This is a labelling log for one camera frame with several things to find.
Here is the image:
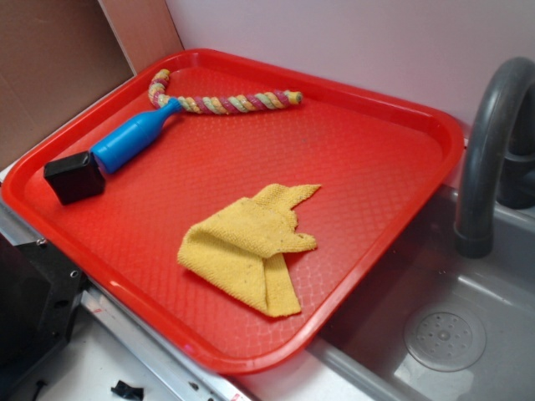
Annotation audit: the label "round sink drain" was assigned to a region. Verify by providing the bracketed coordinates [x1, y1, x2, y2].
[404, 303, 487, 373]

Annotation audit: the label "multicolored twisted rope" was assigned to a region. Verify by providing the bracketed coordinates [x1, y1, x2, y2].
[148, 68, 303, 115]

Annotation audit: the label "grey plastic sink basin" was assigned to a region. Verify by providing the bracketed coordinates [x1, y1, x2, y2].
[308, 175, 535, 401]

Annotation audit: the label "small black clip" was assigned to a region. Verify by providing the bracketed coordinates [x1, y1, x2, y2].
[110, 380, 145, 401]

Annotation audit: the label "black metal bracket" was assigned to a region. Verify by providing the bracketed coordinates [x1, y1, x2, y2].
[1, 237, 87, 400]

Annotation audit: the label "blue plastic bottle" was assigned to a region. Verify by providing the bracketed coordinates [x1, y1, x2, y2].
[90, 99, 182, 174]

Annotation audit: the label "black rectangular box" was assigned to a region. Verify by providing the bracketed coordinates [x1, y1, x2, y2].
[43, 151, 105, 206]

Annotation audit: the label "grey curved faucet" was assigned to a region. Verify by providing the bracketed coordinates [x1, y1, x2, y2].
[454, 57, 534, 258]

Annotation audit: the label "yellow knitted cloth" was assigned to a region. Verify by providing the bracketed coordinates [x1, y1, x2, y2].
[177, 184, 319, 317]

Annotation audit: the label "red plastic tray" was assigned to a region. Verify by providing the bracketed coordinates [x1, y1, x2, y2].
[2, 49, 464, 375]

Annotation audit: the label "brown cardboard panel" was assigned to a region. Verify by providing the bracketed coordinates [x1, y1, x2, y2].
[1, 1, 183, 168]

